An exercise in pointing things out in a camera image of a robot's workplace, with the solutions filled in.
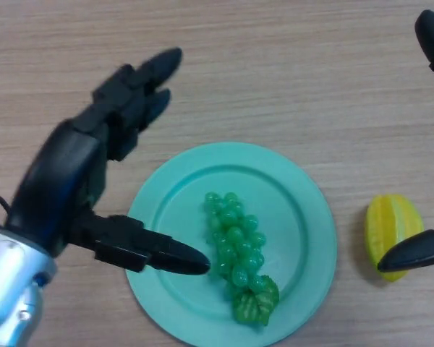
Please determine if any green grapes bunch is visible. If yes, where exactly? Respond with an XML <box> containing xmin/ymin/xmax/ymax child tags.
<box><xmin>203</xmin><ymin>191</ymin><xmax>280</xmax><ymax>324</ymax></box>

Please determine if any yellow starfruit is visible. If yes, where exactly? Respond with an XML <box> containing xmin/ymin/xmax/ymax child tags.
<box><xmin>364</xmin><ymin>194</ymin><xmax>425</xmax><ymax>283</ymax></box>

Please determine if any green round plate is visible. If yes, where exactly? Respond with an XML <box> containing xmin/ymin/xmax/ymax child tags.
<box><xmin>124</xmin><ymin>141</ymin><xmax>338</xmax><ymax>347</ymax></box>

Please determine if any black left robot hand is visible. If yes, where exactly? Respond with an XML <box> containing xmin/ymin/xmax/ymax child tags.
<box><xmin>5</xmin><ymin>47</ymin><xmax>211</xmax><ymax>275</ymax></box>

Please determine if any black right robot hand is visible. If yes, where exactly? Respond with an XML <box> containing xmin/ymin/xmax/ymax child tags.
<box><xmin>377</xmin><ymin>9</ymin><xmax>434</xmax><ymax>273</ymax></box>

